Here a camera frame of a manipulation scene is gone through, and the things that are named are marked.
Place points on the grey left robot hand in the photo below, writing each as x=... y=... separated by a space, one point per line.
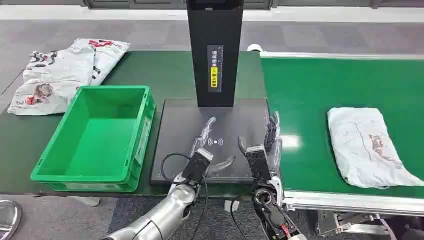
x=196 y=165

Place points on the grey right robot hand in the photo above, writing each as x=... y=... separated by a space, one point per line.
x=258 y=162

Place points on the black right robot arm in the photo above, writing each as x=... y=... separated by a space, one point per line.
x=271 y=218

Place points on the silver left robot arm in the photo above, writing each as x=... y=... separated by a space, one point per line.
x=165 y=212

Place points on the white table foot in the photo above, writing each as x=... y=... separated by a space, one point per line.
x=232 y=206

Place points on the green conveyor belt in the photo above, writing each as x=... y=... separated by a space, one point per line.
x=314 y=86

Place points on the green plastic crate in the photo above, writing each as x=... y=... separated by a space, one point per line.
x=99 y=139

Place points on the black and yellow label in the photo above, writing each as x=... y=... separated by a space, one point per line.
x=215 y=59

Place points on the black scanner column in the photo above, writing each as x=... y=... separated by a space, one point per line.
x=215 y=30

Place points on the grey parcel bag red print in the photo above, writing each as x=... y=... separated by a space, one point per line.
x=109 y=54

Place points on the large grey parcel bag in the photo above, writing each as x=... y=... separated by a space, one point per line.
x=56 y=79

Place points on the chrome curved bar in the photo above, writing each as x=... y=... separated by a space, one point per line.
x=15 y=215

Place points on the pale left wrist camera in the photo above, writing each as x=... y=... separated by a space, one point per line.
x=179 y=179

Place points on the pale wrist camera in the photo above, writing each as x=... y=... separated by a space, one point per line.
x=179 y=179
x=277 y=188

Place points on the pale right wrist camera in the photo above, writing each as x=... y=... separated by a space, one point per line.
x=277 y=188

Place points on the black scanner base plate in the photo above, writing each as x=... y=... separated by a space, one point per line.
x=182 y=132

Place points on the silver conveyor frame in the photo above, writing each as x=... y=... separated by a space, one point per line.
x=348 y=202

